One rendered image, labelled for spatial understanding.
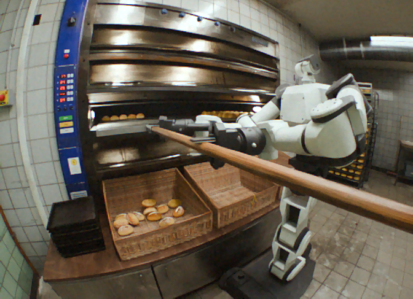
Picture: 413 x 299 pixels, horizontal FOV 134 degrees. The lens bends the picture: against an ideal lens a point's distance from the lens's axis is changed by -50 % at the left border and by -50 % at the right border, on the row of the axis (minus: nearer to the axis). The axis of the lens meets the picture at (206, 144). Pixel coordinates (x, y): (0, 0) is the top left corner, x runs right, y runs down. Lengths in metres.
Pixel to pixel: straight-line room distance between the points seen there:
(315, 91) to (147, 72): 1.00
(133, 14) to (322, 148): 1.33
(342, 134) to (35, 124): 1.39
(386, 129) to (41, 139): 5.78
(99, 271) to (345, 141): 1.05
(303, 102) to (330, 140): 0.34
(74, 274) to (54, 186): 0.61
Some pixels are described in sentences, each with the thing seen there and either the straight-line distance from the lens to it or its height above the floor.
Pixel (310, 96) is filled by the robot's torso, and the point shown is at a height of 1.35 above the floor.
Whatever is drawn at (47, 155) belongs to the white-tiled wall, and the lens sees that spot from 1.28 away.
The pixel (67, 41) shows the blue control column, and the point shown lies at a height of 1.76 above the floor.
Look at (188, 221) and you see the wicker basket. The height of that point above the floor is 0.72.
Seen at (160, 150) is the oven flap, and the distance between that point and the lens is 1.27.
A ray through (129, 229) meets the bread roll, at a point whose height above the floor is 0.63.
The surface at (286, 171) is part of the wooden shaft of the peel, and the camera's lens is 0.27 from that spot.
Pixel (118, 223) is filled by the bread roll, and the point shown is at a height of 0.64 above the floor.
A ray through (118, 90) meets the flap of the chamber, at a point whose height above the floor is 1.41.
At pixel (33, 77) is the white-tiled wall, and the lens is 1.31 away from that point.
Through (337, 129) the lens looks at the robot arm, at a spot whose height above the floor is 1.27.
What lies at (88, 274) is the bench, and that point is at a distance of 1.00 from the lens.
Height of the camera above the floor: 1.30
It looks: 12 degrees down
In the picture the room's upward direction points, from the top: straight up
